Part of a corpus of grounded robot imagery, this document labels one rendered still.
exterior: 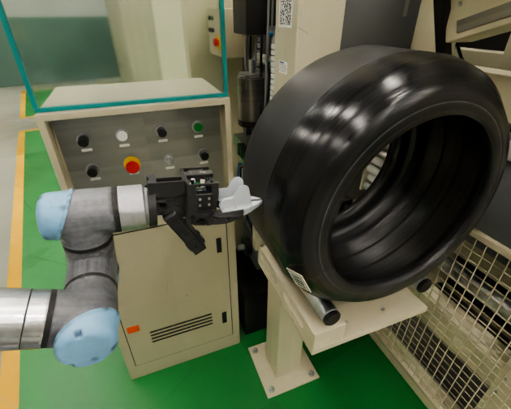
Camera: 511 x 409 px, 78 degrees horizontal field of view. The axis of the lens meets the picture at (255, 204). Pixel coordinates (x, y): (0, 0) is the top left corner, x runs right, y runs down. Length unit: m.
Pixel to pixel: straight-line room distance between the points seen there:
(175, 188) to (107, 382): 1.43
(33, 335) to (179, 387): 1.30
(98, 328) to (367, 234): 0.77
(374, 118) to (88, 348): 0.51
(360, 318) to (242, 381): 0.92
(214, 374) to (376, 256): 1.08
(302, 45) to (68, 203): 0.62
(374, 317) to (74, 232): 0.75
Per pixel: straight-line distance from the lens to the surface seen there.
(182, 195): 0.54
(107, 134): 1.10
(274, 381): 1.71
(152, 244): 1.24
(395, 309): 0.99
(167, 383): 1.77
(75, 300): 0.50
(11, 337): 0.50
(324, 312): 0.78
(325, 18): 0.89
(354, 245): 0.99
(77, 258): 0.57
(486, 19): 0.98
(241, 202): 0.57
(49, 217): 0.54
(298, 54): 0.86
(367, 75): 0.57
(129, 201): 0.53
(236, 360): 1.78
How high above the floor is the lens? 1.51
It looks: 32 degrees down
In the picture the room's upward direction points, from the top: straight up
